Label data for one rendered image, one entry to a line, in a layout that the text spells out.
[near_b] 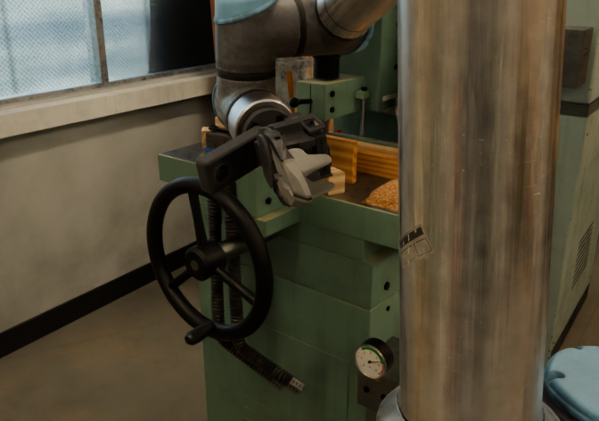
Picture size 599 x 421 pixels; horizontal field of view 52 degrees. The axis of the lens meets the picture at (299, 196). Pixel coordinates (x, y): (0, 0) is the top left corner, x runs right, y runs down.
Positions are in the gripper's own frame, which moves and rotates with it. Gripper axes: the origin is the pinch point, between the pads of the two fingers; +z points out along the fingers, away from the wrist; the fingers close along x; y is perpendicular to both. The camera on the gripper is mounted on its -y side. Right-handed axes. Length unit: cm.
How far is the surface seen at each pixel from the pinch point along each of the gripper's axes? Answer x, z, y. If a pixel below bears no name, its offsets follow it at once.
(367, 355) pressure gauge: 40.0, -12.5, 10.5
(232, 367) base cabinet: 63, -45, -10
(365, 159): 19, -40, 25
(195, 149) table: 20, -68, -4
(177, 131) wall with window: 64, -195, 2
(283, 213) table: 20.7, -31.7, 5.0
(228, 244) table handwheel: 23.2, -31.2, -5.6
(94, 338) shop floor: 112, -136, -50
